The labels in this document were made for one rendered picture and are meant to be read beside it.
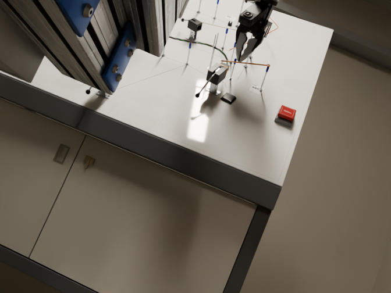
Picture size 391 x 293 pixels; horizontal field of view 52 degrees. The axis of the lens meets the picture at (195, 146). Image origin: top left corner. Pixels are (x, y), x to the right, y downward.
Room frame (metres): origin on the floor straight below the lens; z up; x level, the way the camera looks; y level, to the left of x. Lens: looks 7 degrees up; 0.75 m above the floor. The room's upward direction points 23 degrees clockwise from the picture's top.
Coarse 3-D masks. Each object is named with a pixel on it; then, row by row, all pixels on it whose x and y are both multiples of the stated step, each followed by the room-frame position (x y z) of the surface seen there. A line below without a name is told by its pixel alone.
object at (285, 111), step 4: (280, 108) 1.22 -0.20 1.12; (284, 108) 1.23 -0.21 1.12; (288, 108) 1.23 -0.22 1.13; (280, 112) 1.21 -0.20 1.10; (284, 112) 1.21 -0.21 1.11; (288, 112) 1.22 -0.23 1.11; (292, 112) 1.22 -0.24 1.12; (280, 116) 1.21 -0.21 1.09; (284, 116) 1.21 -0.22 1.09; (288, 116) 1.20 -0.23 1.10; (292, 116) 1.21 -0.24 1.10; (292, 120) 1.21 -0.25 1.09
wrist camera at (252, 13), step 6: (252, 6) 1.15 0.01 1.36; (258, 6) 1.16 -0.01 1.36; (264, 6) 1.16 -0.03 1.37; (246, 12) 1.13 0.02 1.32; (252, 12) 1.13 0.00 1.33; (258, 12) 1.14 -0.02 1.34; (264, 12) 1.16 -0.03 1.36; (240, 18) 1.12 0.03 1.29; (246, 18) 1.12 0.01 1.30; (252, 18) 1.12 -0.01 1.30; (258, 18) 1.14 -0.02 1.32; (246, 24) 1.13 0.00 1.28; (252, 24) 1.13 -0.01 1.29
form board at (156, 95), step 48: (192, 0) 1.69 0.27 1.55; (240, 0) 1.74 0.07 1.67; (192, 48) 1.44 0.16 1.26; (288, 48) 1.52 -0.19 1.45; (96, 96) 1.21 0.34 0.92; (144, 96) 1.24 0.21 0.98; (192, 96) 1.26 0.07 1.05; (240, 96) 1.29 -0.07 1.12; (288, 96) 1.33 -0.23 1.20; (192, 144) 1.13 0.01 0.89; (240, 144) 1.15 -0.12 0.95; (288, 144) 1.17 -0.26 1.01
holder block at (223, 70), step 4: (216, 64) 1.24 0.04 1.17; (212, 68) 1.22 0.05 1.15; (216, 68) 1.22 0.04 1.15; (224, 68) 1.23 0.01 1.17; (208, 72) 1.22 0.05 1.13; (212, 72) 1.21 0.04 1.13; (216, 72) 1.21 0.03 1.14; (220, 72) 1.21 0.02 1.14; (224, 72) 1.23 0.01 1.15; (208, 76) 1.23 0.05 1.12; (216, 76) 1.21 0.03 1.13; (220, 76) 1.21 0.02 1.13; (224, 76) 1.25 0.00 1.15; (212, 80) 1.23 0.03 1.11; (216, 80) 1.22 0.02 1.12; (220, 80) 1.23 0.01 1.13; (216, 84) 1.23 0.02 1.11
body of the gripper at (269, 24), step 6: (264, 0) 1.14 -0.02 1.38; (270, 0) 1.14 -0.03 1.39; (270, 6) 1.19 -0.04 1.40; (270, 12) 1.21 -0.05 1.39; (264, 18) 1.20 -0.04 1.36; (258, 24) 1.18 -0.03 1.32; (264, 24) 1.17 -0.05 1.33; (270, 24) 1.22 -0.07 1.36; (246, 30) 1.20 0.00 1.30; (252, 30) 1.19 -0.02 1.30; (258, 30) 1.18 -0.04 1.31; (264, 30) 1.20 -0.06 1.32; (264, 36) 1.24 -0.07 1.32
